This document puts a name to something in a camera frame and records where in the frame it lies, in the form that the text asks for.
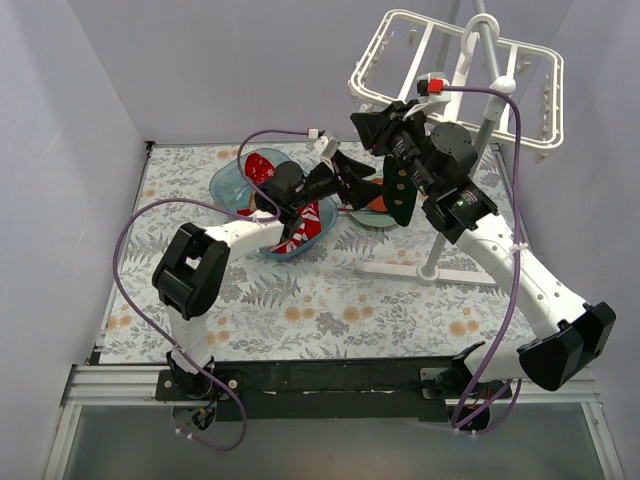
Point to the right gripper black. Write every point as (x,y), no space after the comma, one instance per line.
(382,128)

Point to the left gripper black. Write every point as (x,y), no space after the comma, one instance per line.
(338,173)

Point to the dark green sock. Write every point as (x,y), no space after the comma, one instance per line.
(400,193)

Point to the red snowflake sock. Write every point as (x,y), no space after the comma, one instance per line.
(258,168)

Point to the beige brown striped sock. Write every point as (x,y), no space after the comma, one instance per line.
(252,202)

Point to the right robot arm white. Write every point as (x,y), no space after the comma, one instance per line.
(569,333)

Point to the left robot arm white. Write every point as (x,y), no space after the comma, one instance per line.
(283,218)

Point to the white clip hanger rack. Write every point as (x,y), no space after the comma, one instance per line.
(498,112)

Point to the orange saucer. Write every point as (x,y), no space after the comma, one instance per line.
(378,204)

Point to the light green plate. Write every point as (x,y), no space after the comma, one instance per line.
(369,218)

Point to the teal plastic basin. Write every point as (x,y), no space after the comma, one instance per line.
(231,192)

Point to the floral tablecloth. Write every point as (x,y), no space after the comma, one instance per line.
(315,305)

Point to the metal drying stand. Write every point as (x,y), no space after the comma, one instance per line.
(455,206)

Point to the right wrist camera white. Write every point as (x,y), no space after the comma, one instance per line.
(433,96)

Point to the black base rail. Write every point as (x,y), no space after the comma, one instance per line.
(422,388)

